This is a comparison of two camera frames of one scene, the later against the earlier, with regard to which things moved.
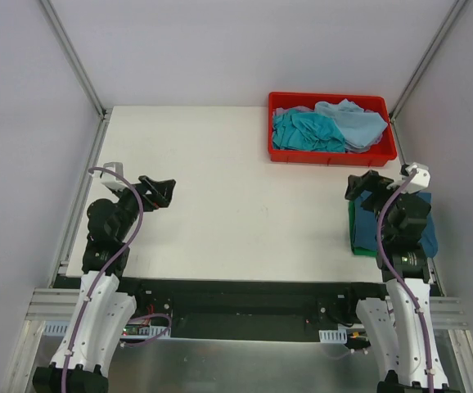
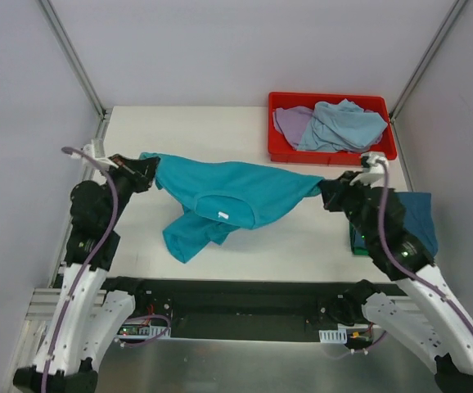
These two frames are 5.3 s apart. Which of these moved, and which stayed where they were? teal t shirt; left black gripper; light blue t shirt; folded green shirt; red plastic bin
Moved: left black gripper; teal t shirt
Stayed: folded green shirt; light blue t shirt; red plastic bin
